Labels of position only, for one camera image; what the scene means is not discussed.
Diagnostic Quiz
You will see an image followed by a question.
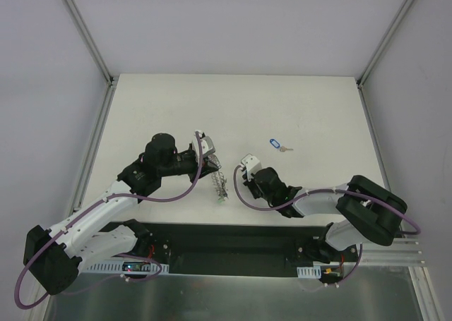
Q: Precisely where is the blue key tag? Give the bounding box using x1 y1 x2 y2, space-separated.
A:
269 138 281 149

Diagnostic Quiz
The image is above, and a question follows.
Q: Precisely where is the right aluminium frame rail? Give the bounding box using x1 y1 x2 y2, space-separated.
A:
358 0 418 204

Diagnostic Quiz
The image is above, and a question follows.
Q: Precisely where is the white cable duct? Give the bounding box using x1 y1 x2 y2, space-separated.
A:
82 260 170 276
297 265 322 279

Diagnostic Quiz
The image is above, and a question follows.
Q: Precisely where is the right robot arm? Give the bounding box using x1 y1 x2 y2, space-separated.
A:
238 166 408 263

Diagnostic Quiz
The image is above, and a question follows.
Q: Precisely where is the left white cable duct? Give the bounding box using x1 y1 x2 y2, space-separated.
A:
82 260 170 276

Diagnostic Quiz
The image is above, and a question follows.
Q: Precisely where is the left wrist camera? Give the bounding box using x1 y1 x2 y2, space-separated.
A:
192 130 215 157

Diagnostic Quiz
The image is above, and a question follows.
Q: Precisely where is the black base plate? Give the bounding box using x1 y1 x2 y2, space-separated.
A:
105 220 405 283

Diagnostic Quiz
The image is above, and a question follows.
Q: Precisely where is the left aluminium frame rail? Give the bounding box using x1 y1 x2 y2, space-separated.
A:
61 0 118 217

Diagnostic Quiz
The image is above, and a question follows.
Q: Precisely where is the aluminium frame rail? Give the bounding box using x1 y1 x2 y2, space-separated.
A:
61 0 118 217
358 0 418 204

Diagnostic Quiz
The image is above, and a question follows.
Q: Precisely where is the front aluminium extrusion right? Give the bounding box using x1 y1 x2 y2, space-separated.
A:
360 238 427 267

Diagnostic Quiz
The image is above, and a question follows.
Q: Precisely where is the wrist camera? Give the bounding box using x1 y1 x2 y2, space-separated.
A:
239 154 262 181
192 130 215 157

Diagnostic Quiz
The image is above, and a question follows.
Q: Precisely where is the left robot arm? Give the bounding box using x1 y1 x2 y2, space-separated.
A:
19 131 219 296

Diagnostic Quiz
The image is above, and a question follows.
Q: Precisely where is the metal key organizer ring disc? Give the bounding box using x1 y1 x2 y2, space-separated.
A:
211 169 229 199

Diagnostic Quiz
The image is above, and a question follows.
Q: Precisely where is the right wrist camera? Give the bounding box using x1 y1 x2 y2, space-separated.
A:
239 154 262 181

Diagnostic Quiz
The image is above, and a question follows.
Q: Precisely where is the right white cable duct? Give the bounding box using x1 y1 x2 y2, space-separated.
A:
297 265 322 279

